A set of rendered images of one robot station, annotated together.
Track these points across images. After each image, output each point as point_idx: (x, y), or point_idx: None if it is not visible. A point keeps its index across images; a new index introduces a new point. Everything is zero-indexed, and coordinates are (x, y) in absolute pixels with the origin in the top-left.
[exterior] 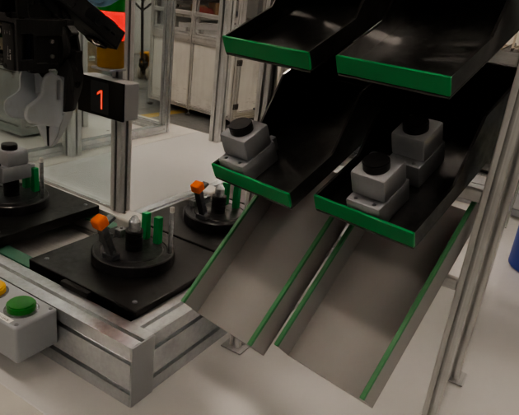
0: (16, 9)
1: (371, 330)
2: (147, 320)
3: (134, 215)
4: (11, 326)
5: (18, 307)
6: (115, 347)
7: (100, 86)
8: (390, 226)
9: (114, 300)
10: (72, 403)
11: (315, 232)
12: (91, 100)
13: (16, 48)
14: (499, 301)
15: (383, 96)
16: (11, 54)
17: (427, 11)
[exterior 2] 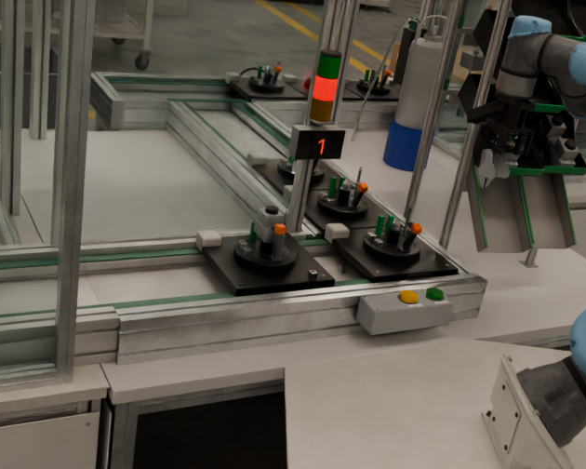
0: (524, 125)
1: (546, 219)
2: (461, 270)
3: (396, 219)
4: (450, 302)
5: (441, 293)
6: (476, 287)
7: (323, 137)
8: (579, 168)
9: (442, 269)
10: (466, 330)
11: (499, 185)
12: (311, 149)
13: (529, 144)
14: (432, 193)
15: None
16: (524, 147)
17: None
